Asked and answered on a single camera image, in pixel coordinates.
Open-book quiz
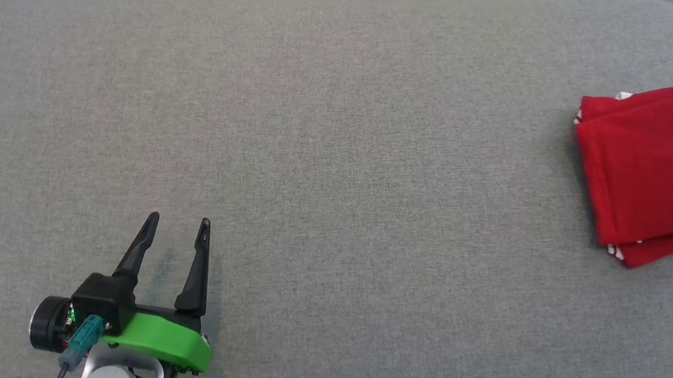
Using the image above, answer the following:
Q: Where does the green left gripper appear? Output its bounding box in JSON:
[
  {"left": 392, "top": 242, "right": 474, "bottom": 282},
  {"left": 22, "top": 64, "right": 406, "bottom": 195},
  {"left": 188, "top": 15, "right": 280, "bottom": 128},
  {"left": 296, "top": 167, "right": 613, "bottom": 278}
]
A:
[{"left": 26, "top": 200, "right": 227, "bottom": 375}]

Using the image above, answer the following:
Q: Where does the red shirt with white stripes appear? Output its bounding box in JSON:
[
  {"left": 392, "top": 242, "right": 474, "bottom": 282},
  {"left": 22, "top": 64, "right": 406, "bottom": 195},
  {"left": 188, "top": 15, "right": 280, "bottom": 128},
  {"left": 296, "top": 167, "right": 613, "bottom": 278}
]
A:
[{"left": 558, "top": 55, "right": 673, "bottom": 273}]

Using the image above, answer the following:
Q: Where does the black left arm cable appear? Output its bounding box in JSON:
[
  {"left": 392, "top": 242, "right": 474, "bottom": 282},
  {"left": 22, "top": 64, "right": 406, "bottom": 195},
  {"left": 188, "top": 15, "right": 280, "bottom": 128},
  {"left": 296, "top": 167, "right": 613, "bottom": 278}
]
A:
[{"left": 55, "top": 312, "right": 107, "bottom": 378}]

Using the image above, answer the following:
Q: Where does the grey fabric sofa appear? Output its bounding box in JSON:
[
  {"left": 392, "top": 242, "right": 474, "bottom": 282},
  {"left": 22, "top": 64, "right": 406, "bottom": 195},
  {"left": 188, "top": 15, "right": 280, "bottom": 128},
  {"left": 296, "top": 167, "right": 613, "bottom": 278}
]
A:
[{"left": 0, "top": 0, "right": 673, "bottom": 378}]

